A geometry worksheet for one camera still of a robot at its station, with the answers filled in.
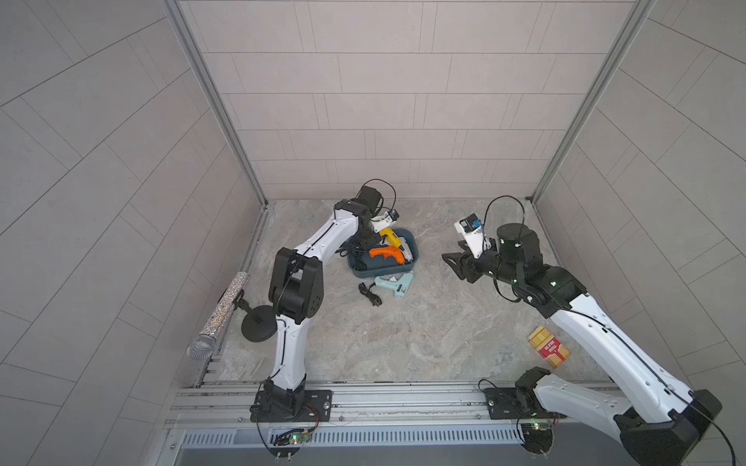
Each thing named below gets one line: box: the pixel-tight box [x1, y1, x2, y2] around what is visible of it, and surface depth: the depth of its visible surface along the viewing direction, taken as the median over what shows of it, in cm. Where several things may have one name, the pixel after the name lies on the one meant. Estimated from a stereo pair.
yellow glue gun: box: [378, 227, 403, 249], surface depth 96 cm
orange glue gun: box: [369, 245, 406, 266], surface depth 100 cm
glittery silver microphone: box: [186, 271, 252, 361], surface depth 65 cm
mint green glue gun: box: [373, 271, 414, 299], surface depth 93 cm
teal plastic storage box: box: [349, 227, 419, 279], surface depth 98 cm
